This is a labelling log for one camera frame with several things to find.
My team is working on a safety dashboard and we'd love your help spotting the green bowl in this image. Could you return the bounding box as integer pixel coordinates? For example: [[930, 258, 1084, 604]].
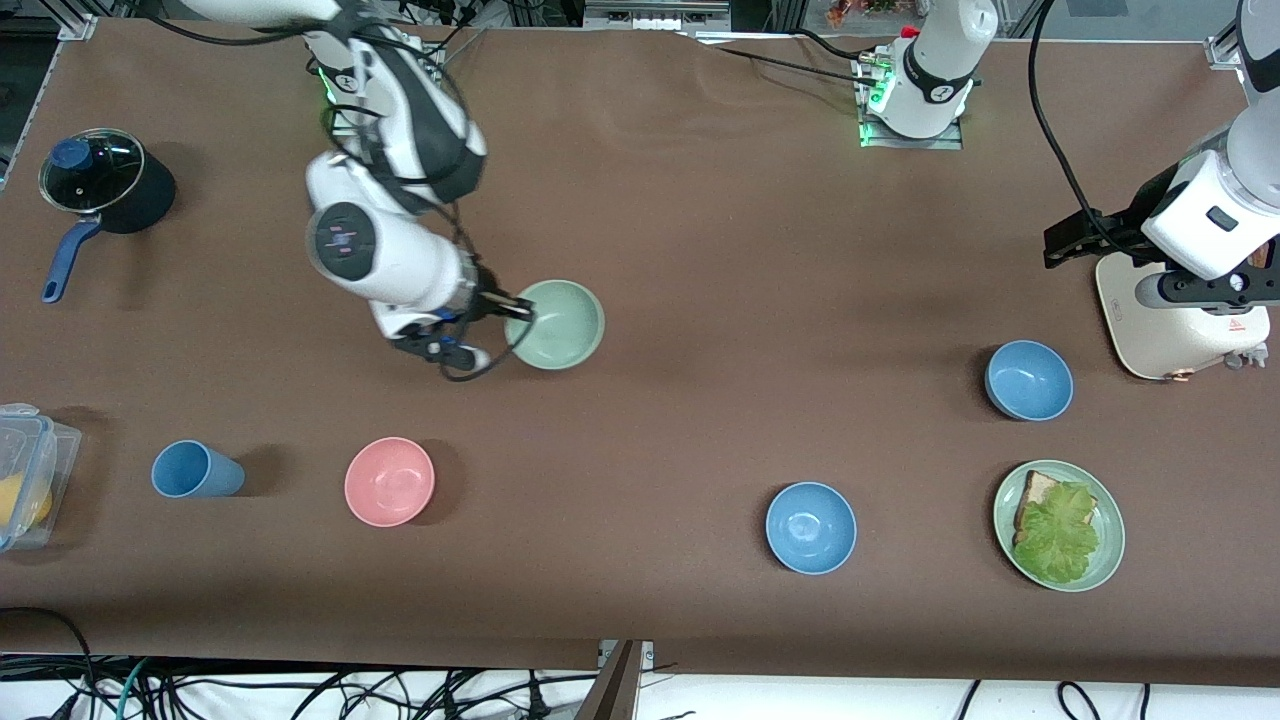
[[503, 280, 606, 371]]

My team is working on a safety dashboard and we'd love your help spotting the blue bowl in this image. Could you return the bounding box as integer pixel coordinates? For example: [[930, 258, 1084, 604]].
[[984, 340, 1075, 422], [765, 482, 858, 576]]

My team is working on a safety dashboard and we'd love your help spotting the pink bowl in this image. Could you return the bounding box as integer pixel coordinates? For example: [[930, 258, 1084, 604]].
[[344, 437, 437, 528]]

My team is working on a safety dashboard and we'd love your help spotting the cream toaster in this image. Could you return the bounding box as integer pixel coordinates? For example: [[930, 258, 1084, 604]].
[[1095, 255, 1272, 382]]

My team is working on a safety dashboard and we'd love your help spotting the brown table cover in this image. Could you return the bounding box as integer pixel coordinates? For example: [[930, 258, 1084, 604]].
[[0, 15, 1280, 691]]

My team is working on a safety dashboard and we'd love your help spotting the light bread slice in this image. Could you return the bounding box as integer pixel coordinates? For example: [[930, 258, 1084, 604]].
[[1013, 471, 1076, 546]]

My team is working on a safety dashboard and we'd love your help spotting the green plate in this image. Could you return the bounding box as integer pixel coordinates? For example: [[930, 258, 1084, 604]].
[[993, 461, 1126, 593]]

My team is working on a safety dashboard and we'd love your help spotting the blue cup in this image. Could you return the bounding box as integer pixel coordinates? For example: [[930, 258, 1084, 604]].
[[151, 440, 246, 499]]

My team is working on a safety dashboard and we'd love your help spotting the green lettuce leaf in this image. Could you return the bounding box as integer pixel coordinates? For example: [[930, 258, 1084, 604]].
[[1012, 482, 1101, 586]]

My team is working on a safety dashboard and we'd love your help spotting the dark blue pot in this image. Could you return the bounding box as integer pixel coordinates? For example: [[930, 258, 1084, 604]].
[[40, 135, 178, 304]]

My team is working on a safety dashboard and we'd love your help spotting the glass lid blue knob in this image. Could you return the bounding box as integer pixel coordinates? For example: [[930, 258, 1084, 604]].
[[38, 128, 137, 213]]

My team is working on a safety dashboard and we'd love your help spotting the clear plastic food container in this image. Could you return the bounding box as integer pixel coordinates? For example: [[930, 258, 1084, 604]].
[[0, 403, 83, 553]]

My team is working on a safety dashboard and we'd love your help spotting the yellow food item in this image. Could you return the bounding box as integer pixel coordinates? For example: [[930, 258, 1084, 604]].
[[0, 475, 53, 531]]

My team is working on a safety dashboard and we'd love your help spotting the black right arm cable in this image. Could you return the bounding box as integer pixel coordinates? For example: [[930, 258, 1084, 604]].
[[318, 18, 528, 384]]

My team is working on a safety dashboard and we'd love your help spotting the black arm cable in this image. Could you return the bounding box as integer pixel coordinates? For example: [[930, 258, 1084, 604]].
[[1026, 0, 1113, 246], [318, 18, 528, 384]]

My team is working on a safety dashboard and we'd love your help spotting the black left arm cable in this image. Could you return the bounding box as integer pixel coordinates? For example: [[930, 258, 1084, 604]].
[[1026, 0, 1113, 246]]

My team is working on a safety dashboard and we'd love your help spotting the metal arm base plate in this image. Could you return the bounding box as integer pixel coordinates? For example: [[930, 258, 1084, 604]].
[[855, 55, 966, 151]]

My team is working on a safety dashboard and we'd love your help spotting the short black base cable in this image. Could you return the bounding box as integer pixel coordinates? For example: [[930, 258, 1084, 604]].
[[795, 28, 871, 63]]

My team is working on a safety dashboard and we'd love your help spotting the grey metal frame rail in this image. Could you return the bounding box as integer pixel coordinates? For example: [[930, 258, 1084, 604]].
[[583, 0, 731, 31]]

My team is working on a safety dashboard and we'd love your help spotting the long black base cable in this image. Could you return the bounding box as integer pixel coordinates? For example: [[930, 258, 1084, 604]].
[[688, 33, 881, 89]]

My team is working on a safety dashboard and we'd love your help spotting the aluminium profile post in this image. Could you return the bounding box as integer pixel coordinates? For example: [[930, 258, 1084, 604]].
[[572, 640, 656, 720]]

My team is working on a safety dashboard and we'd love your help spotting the black looped floor cable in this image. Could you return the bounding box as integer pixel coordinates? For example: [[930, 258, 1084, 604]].
[[0, 607, 98, 706]]

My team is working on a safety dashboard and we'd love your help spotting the teal floor cable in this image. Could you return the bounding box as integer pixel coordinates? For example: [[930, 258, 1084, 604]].
[[116, 658, 153, 720]]

